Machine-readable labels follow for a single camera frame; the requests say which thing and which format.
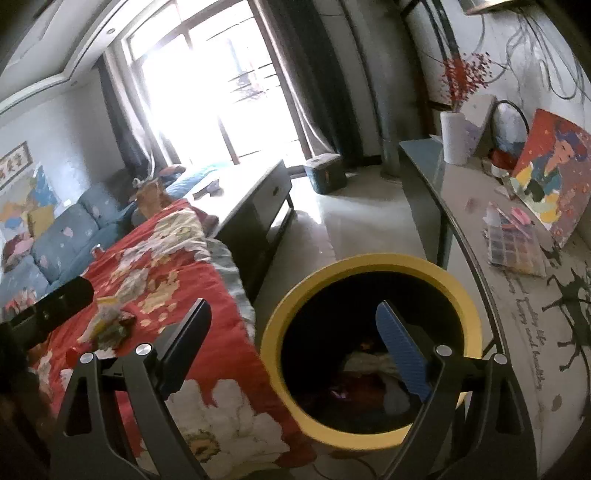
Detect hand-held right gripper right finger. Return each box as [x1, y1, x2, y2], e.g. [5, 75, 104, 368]
[375, 300, 539, 480]

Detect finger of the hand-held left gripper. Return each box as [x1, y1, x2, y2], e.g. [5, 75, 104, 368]
[0, 276, 96, 354]

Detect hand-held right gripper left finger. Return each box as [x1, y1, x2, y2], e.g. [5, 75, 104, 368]
[48, 298, 213, 480]

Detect pale yellow snack packet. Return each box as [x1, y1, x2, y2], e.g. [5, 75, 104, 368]
[88, 295, 123, 344]

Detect yellow rimmed black bin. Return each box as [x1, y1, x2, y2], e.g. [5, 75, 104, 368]
[260, 255, 483, 450]

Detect blue patterned sofa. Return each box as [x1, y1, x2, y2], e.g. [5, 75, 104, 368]
[0, 164, 232, 315]

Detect pink clothes pile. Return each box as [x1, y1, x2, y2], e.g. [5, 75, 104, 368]
[0, 231, 35, 271]

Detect yellow pillow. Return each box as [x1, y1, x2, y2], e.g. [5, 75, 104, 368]
[27, 203, 56, 238]

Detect red floral blanket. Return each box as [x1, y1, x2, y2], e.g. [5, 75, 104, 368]
[0, 198, 319, 480]

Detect country map poster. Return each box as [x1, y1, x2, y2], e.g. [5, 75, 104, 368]
[0, 164, 61, 236]

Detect orange plush toy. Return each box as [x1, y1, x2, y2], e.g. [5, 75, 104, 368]
[134, 178, 171, 217]

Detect framed calligraphy picture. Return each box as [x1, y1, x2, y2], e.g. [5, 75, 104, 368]
[0, 142, 31, 190]

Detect glass top television console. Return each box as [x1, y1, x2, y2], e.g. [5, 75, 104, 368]
[398, 138, 591, 472]

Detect clear bead organizer box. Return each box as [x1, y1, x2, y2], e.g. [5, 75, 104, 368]
[482, 203, 548, 278]

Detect grey coffee table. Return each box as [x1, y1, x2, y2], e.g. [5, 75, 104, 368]
[191, 159, 296, 296]

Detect blue storage stool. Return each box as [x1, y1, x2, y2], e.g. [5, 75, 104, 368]
[304, 154, 348, 195]

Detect dark grey curtain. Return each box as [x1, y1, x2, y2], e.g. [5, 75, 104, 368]
[263, 0, 365, 167]
[99, 51, 160, 178]

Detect colourful portrait painting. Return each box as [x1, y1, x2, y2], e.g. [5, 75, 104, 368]
[510, 108, 591, 247]

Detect white canvas board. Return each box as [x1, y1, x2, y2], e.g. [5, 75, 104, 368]
[462, 95, 497, 158]

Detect white standing air conditioner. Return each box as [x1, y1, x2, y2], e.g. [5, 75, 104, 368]
[351, 0, 407, 178]

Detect glass balcony door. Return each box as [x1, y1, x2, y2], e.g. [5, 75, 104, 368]
[122, 0, 315, 171]

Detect round black wire hoop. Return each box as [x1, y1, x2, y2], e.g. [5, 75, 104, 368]
[489, 99, 529, 158]

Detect black television cables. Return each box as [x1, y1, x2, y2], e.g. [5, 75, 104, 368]
[480, 9, 591, 100]

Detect wall television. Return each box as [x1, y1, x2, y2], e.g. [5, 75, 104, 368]
[464, 0, 546, 14]

